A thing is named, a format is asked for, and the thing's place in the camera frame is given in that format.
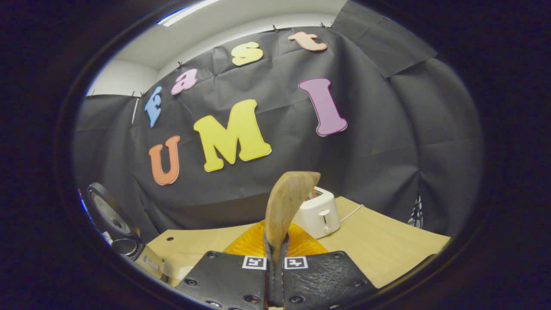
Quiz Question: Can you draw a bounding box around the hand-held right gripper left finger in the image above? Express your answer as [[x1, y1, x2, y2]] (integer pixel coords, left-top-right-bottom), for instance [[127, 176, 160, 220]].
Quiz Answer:
[[176, 220, 276, 310]]

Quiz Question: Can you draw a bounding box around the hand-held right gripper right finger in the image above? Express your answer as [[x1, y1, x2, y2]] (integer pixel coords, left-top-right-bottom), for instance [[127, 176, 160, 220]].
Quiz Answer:
[[275, 222, 379, 310]]

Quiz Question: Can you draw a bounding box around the wooden spoon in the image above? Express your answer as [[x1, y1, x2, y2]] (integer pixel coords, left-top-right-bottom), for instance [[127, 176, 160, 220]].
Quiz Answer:
[[264, 171, 322, 267]]

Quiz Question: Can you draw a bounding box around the black silver rice cooker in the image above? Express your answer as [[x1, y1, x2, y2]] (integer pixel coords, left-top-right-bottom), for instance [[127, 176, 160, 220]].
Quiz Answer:
[[87, 182, 168, 282]]

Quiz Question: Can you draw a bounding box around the white toaster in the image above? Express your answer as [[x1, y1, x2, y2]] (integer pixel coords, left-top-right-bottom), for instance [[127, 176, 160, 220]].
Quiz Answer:
[[293, 186, 341, 239]]

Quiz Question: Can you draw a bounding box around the white toaster cable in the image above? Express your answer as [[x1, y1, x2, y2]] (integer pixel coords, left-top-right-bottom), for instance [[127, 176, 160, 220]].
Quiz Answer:
[[339, 204, 365, 223]]

